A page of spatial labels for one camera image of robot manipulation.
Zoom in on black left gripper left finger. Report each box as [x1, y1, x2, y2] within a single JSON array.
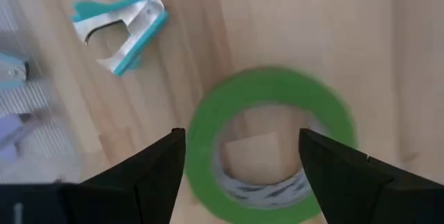
[[62, 128, 186, 224]]

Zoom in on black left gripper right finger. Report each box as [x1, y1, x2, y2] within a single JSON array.
[[299, 128, 444, 224]]

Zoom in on green tape roll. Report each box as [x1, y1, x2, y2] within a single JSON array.
[[185, 66, 358, 224]]

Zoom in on light blue staple remover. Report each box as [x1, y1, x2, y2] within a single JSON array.
[[0, 52, 29, 90]]

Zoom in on clear plastic container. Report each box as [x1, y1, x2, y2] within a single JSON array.
[[0, 0, 81, 183]]

